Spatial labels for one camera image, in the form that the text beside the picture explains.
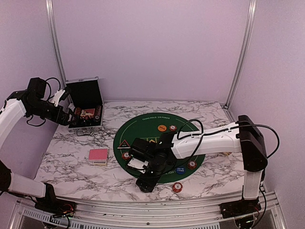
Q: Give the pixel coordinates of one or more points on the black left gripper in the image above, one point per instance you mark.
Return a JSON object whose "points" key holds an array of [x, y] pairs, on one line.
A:
{"points": [[56, 118]]}

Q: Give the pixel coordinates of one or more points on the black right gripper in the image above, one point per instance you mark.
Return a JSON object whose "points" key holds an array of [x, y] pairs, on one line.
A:
{"points": [[148, 185]]}

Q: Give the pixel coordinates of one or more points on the red chip stack front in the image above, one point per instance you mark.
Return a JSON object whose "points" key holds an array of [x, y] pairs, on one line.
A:
{"points": [[177, 187]]}

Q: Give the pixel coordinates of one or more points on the red chip stack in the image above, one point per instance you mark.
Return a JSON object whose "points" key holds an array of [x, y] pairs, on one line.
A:
{"points": [[126, 156], [192, 165], [177, 187]]}

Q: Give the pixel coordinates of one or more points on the blue small blind button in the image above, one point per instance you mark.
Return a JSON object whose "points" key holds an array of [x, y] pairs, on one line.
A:
{"points": [[180, 170]]}

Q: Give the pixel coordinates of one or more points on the red backed card deck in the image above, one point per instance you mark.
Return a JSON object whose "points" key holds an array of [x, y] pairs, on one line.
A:
{"points": [[98, 155]]}

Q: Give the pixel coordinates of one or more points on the orange big blind button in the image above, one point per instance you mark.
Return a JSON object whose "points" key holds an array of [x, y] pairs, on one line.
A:
{"points": [[162, 128]]}

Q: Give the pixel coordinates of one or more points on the red chip top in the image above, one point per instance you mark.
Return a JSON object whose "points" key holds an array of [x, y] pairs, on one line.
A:
{"points": [[172, 128]]}

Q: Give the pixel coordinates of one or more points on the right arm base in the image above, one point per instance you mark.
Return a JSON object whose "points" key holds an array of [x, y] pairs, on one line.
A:
{"points": [[239, 208]]}

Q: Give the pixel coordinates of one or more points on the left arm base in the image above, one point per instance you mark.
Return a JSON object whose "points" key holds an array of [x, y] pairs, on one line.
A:
{"points": [[58, 208]]}

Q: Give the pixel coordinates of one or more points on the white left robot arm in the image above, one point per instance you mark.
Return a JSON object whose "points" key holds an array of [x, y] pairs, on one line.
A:
{"points": [[29, 103]]}

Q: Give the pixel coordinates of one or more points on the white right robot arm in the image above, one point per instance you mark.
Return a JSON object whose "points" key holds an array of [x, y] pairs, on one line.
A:
{"points": [[175, 148]]}

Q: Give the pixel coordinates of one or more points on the orange chip row in case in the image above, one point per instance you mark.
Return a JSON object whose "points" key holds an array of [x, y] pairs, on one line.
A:
{"points": [[77, 112]]}

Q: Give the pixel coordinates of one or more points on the boxed card deck in case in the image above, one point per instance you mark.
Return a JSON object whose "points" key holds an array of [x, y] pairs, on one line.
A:
{"points": [[87, 113]]}

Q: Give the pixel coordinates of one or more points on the aluminium poker case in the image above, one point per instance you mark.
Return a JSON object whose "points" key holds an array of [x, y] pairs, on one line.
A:
{"points": [[85, 94]]}

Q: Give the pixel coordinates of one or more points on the dark chip row in case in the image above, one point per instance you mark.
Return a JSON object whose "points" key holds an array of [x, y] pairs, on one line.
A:
{"points": [[97, 113]]}

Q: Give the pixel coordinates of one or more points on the triangular all in button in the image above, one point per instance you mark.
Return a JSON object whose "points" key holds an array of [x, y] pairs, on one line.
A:
{"points": [[124, 145]]}

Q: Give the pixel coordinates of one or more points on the blue card box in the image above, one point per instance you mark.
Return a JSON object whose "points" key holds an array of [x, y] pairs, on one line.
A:
{"points": [[98, 163]]}

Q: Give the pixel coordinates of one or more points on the round green poker mat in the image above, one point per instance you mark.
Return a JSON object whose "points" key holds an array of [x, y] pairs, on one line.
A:
{"points": [[148, 138]]}

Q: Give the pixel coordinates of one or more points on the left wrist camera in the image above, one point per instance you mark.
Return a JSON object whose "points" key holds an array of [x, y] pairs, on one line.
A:
{"points": [[60, 95]]}

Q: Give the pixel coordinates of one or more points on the front aluminium rail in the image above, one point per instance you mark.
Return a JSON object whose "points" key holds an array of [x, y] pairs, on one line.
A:
{"points": [[196, 213]]}

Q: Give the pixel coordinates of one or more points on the left aluminium frame post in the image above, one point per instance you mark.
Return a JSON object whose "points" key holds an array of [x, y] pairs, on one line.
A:
{"points": [[55, 42]]}

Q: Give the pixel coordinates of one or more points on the aluminium frame post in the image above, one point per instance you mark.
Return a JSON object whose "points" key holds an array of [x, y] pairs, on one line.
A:
{"points": [[243, 52], [55, 42]]}

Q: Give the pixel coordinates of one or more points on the right aluminium frame post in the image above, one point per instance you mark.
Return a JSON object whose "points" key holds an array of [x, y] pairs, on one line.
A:
{"points": [[243, 52]]}

